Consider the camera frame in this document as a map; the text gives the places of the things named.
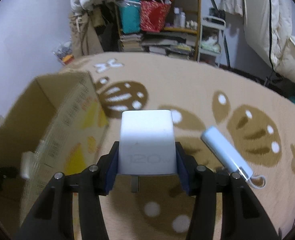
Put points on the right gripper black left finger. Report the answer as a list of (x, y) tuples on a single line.
[(51, 215)]

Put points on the light blue power bank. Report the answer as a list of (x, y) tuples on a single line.
[(230, 158)]

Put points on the brown cardboard box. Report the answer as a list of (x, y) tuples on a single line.
[(59, 117)]

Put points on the white 120W charger block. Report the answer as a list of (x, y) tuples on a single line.
[(146, 145)]

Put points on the white remote control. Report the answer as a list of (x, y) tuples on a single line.
[(28, 164)]

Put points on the white utility cart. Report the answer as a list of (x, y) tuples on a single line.
[(211, 40)]

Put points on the beige coat on rack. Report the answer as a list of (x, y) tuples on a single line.
[(84, 39)]

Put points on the stack of books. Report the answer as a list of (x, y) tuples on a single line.
[(131, 43)]

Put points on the cream hanging duvet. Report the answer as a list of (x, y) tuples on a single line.
[(268, 31)]

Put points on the wooden bookshelf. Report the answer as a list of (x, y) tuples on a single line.
[(181, 32)]

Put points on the red patterned gift bag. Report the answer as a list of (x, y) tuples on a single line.
[(153, 15)]

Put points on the teal storage bag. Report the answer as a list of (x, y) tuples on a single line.
[(130, 15)]

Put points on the snack bag by wall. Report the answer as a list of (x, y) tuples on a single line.
[(64, 53)]

